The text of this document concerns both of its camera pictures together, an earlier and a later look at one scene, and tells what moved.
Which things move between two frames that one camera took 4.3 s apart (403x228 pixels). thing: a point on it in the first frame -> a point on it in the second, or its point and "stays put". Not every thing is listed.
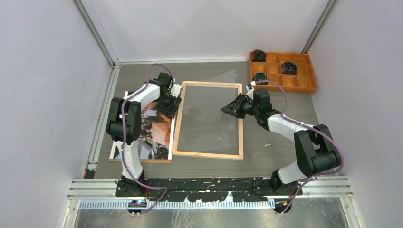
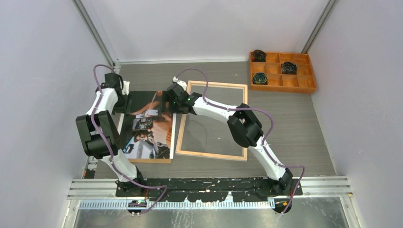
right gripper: [235, 108] -> [166, 98]
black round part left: [259, 77] stays put
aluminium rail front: [106, 189] stays put
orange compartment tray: [303, 81] stays put
